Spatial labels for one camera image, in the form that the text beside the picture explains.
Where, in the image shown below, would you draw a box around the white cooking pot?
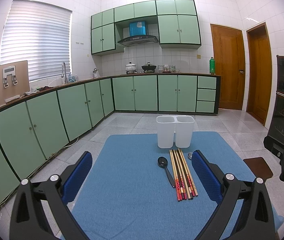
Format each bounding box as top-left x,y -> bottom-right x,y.
125,62 -> 137,74

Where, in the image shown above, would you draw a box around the green kitchen cabinets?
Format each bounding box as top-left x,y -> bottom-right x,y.
91,0 -> 202,56
0,74 -> 221,204

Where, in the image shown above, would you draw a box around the plain bamboo chopstick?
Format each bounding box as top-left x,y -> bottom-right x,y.
177,150 -> 191,199
169,150 -> 181,201

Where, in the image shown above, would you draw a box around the green lower kitchen cabinets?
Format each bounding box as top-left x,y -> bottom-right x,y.
0,74 -> 221,204

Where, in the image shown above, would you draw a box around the red star pattern chopstick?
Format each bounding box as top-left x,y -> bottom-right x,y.
178,149 -> 195,199
172,150 -> 184,200

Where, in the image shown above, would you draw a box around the black range hood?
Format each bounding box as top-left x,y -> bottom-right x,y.
118,21 -> 158,47

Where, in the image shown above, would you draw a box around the chrome kitchen faucet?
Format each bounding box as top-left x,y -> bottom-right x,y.
61,62 -> 68,84

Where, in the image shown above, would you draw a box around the green upper kitchen cabinets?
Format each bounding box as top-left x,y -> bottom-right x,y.
91,0 -> 202,56

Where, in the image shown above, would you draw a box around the black spoon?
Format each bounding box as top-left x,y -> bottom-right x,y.
157,157 -> 175,188

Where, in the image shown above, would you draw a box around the brown wooden door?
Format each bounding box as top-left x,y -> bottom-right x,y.
246,23 -> 272,125
210,24 -> 245,110

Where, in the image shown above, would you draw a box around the black wok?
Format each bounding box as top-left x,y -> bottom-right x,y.
142,62 -> 157,73

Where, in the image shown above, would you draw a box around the brown wooden stool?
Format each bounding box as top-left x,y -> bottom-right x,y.
243,157 -> 273,181

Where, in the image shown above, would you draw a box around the green bottle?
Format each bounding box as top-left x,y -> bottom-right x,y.
209,57 -> 215,75

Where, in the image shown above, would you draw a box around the white double utensil holder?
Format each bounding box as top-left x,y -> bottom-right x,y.
156,115 -> 195,148

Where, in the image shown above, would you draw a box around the blue table mat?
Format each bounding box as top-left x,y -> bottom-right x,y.
61,131 -> 284,240

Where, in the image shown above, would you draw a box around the red striped end chopstick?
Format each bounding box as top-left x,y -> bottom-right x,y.
179,148 -> 199,196

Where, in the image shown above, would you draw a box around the white window blinds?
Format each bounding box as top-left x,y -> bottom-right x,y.
0,0 -> 72,81

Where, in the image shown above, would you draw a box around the brown board with device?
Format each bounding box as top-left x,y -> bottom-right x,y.
0,60 -> 30,106

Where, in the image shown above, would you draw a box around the jars on counter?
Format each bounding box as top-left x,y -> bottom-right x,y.
157,64 -> 176,73

